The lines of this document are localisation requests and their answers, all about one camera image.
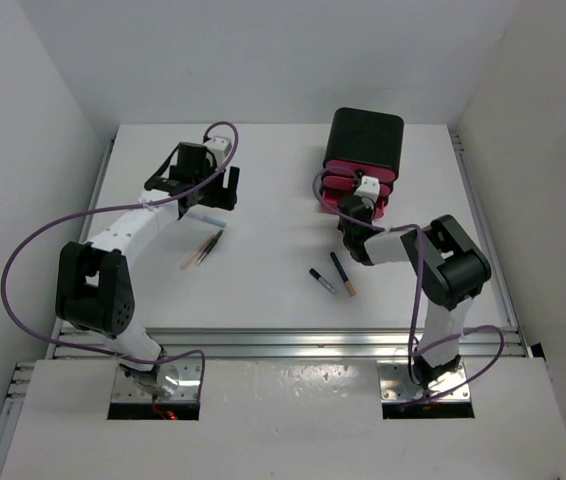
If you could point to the black drawer cabinet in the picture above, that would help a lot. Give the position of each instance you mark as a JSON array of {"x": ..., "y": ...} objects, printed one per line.
[{"x": 366, "y": 140}]

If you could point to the metal base plate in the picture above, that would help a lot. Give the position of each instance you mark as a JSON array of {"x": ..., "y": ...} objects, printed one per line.
[
  {"x": 176, "y": 382},
  {"x": 396, "y": 386}
]

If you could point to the aluminium front rail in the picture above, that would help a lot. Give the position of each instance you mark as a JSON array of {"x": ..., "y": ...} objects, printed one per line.
[{"x": 288, "y": 343}]

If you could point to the dark teal gold pencil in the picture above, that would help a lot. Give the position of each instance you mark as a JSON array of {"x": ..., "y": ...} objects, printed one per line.
[{"x": 343, "y": 275}]

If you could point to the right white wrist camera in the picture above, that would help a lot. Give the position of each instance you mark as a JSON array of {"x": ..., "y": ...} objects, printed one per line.
[{"x": 367, "y": 187}]

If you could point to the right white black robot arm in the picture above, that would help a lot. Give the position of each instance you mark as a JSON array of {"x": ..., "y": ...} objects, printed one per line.
[{"x": 450, "y": 268}]

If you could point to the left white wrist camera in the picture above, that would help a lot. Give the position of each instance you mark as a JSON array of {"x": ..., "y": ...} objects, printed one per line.
[{"x": 219, "y": 147}]

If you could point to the silver glitter tube black cap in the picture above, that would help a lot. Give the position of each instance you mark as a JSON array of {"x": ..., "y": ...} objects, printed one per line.
[{"x": 322, "y": 281}]

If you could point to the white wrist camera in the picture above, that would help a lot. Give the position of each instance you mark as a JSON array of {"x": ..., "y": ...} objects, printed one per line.
[
  {"x": 367, "y": 187},
  {"x": 219, "y": 147}
]

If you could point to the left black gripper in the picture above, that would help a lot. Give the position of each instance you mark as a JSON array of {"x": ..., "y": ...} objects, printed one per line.
[{"x": 221, "y": 197}]

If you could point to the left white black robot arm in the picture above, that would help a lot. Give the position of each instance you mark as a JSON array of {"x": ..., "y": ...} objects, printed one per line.
[{"x": 94, "y": 287}]

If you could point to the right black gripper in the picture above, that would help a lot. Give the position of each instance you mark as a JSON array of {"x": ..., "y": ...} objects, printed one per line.
[{"x": 371, "y": 211}]

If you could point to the pink slim pencil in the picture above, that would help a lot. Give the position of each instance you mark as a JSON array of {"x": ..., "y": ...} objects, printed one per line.
[{"x": 196, "y": 253}]

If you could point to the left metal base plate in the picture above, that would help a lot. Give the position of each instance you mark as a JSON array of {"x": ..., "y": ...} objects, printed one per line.
[{"x": 176, "y": 382}]

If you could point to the white and blue pen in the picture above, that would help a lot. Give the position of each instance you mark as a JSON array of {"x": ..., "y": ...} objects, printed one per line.
[{"x": 208, "y": 220}]

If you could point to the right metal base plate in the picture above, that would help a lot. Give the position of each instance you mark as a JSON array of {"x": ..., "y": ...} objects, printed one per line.
[{"x": 396, "y": 386}]

